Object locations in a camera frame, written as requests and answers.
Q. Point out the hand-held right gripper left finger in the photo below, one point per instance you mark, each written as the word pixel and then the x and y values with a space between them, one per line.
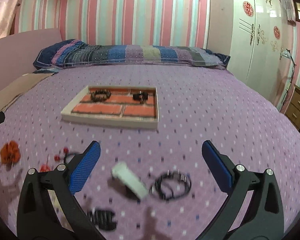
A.
pixel 86 167

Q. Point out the white tray with brick lining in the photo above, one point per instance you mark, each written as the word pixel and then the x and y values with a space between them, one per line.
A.
pixel 110 122

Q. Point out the black claw hair clip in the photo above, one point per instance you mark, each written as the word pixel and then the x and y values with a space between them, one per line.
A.
pixel 102 218

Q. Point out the patchwork pillow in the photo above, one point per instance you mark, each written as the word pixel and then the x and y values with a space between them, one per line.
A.
pixel 140 53

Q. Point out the beige cloth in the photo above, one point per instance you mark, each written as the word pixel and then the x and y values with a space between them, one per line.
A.
pixel 17 87

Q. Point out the white link watch band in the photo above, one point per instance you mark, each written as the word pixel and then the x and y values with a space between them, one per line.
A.
pixel 128 180

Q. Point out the pink headboard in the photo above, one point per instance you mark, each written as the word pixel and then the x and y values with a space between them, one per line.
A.
pixel 20 50

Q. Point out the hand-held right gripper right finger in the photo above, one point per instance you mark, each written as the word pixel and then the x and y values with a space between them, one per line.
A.
pixel 217 165

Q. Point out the striped window curtain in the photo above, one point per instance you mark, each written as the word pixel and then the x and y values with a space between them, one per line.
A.
pixel 288 7

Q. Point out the white wardrobe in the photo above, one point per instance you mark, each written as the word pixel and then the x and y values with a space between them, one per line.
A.
pixel 260 42

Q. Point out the purple diamond bedspread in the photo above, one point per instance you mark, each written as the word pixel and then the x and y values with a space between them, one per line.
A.
pixel 215 117

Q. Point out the orange scrunchie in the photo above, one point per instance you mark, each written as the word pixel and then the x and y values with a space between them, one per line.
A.
pixel 10 153

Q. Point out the desk lamp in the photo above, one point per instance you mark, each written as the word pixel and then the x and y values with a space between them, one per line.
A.
pixel 286 53

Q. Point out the wooden nightstand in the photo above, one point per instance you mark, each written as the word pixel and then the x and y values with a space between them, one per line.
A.
pixel 298 105

